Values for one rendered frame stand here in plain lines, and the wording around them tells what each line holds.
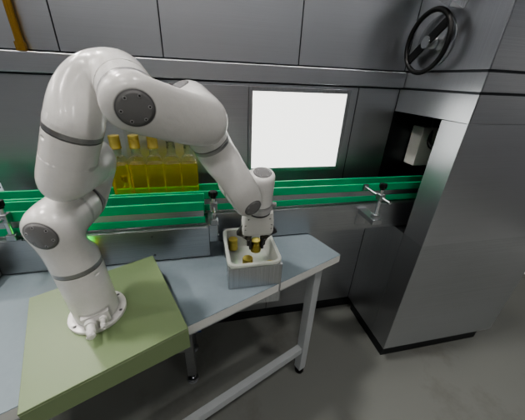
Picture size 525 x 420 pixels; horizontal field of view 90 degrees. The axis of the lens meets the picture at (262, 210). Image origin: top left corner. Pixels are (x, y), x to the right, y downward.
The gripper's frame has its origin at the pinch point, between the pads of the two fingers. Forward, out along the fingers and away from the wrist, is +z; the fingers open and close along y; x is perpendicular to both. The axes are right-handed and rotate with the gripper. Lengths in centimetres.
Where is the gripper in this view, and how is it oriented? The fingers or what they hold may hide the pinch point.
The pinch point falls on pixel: (256, 242)
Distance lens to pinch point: 90.4
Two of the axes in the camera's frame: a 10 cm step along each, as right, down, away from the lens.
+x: 1.6, 6.6, -7.3
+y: -9.8, 0.5, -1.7
